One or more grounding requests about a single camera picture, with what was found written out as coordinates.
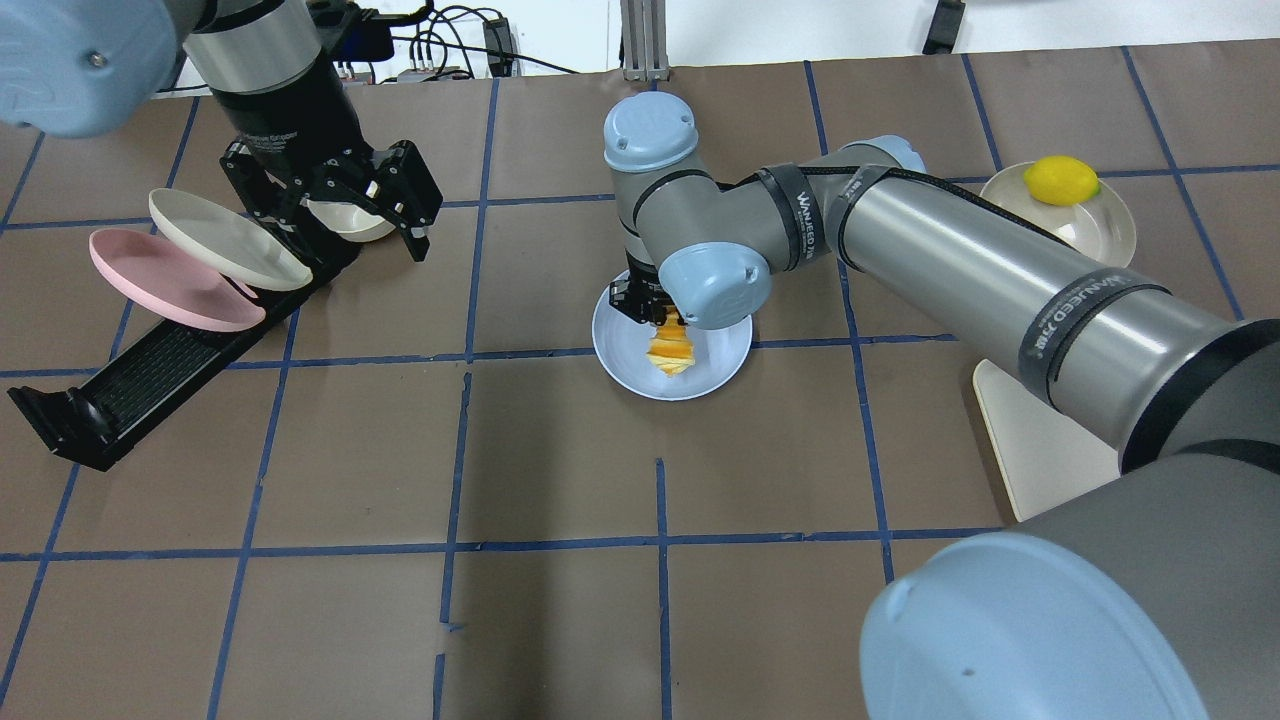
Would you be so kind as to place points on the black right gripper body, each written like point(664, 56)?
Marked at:
point(633, 299)

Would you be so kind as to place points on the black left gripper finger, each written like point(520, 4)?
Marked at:
point(279, 209)
point(397, 186)

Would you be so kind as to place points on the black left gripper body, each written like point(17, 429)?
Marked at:
point(283, 112)

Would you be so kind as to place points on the orange striped bread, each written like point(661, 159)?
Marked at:
point(670, 349)

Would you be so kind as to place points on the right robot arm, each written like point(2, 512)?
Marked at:
point(1153, 596)

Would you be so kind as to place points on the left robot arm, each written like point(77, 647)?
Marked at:
point(79, 69)

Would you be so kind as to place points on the cream white plate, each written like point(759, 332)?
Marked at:
point(225, 241)

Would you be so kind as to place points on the pink plate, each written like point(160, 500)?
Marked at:
point(155, 274)

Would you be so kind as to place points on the white shallow bowl plate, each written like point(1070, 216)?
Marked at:
point(1102, 228)

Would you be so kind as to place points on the small white bowl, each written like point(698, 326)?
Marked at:
point(353, 224)

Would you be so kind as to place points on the black dish rack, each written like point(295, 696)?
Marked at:
point(98, 423)

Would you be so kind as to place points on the white rectangular tray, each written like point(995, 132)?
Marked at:
point(1044, 458)

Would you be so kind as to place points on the yellow lemon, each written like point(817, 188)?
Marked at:
point(1061, 181)

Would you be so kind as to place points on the aluminium frame post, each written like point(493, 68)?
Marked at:
point(644, 54)

